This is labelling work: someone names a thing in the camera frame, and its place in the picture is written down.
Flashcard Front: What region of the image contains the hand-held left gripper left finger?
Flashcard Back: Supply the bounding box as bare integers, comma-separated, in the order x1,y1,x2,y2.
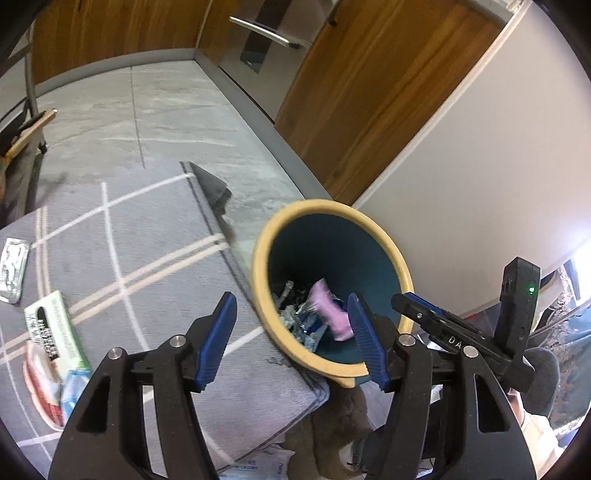
48,291,238,480

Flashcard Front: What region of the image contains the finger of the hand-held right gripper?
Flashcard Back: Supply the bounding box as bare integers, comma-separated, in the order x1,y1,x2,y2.
391,292,455,333

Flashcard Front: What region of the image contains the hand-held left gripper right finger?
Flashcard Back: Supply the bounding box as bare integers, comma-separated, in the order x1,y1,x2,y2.
346,292,536,480

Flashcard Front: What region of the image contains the pink wrapper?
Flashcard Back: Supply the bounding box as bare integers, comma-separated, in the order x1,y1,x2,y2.
307,279,354,341

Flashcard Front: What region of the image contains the grey printed plastic bag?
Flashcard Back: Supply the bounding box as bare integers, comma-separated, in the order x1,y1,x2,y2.
277,302,319,352

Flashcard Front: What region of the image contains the teal bin with yellow rim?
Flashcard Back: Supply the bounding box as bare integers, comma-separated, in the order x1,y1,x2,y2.
252,198,415,388

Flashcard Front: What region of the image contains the person's right forearm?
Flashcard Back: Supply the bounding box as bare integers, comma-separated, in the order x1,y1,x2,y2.
508,348,566,462

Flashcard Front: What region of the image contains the brown cloth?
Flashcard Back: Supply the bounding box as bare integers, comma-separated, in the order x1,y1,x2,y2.
281,385,384,478

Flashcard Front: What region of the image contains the grey plaid mat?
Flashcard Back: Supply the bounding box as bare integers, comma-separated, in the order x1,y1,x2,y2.
0,161,331,474

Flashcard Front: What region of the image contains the printed paper sheet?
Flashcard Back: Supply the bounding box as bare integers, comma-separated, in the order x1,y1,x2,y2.
219,445,296,480

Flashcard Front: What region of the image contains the blue face mask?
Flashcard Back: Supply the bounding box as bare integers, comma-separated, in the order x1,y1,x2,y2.
60,367,93,423

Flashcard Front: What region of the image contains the green and white carton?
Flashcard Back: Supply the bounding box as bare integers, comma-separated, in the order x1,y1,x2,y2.
24,291,93,372

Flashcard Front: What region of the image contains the red and white paper cup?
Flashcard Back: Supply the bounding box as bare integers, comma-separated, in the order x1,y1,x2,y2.
23,339,65,432

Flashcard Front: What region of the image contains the silver blister pack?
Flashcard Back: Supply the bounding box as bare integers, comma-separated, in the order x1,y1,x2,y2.
0,237,30,304

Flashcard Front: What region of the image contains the wooden tall cabinet panel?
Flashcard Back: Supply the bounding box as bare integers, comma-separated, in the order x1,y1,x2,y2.
274,0,504,206

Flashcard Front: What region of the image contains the steel built-in oven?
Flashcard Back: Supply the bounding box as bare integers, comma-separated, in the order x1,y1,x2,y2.
219,0,333,123

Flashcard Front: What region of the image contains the steel shelf rack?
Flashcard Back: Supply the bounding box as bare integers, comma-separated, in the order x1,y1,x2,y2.
21,23,49,153

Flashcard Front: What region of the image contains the wooden base cabinet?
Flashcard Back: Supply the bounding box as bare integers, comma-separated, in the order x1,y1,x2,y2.
30,0,232,86

